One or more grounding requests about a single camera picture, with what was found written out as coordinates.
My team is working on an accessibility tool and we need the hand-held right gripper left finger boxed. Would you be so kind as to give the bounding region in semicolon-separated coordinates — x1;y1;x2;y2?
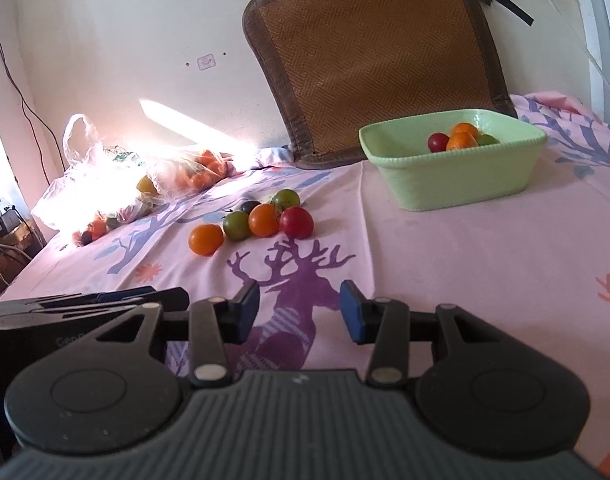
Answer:
75;280;261;388

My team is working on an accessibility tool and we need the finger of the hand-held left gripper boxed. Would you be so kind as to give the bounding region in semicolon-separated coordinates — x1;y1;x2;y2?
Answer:
0;286;191;311
0;302;147;328

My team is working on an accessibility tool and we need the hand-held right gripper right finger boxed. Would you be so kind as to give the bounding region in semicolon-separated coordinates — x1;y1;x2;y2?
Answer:
339;280;528;387

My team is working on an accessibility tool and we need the light green plastic basin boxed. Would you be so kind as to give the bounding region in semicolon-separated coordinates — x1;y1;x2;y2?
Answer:
359;108;549;212

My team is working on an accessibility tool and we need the brown cardboard box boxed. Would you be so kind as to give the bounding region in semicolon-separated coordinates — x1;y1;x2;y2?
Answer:
0;222;47;303

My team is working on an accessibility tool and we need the pink printed bed sheet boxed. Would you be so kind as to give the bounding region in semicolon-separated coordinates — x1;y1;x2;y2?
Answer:
0;91;610;480

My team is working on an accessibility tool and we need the green reddish tomato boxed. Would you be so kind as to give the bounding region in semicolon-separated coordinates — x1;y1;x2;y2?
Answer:
271;188;301;211

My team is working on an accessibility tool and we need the white plastic bag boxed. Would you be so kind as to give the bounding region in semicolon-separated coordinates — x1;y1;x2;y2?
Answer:
30;113;163;233

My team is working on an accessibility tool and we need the green printed packet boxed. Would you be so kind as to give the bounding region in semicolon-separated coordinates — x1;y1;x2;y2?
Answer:
112;150;146;168

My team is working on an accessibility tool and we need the pile of bagged orange tomatoes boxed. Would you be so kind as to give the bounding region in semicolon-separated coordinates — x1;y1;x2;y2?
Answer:
180;150;231;192

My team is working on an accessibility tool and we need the blue white cloth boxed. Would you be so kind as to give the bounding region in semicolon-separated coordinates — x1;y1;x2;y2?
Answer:
255;146;297;169

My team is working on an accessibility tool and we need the brown woven seat mat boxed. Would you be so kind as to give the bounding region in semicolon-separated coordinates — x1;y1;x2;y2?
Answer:
242;0;518;170

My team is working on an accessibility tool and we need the black wall cable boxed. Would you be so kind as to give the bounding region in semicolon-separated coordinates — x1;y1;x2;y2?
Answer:
0;10;63;173

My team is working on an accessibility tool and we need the white cord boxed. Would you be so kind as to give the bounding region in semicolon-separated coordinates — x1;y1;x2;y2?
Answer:
514;0;610;108

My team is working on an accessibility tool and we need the white window frame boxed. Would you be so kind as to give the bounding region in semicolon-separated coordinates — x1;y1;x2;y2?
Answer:
567;0;610;133

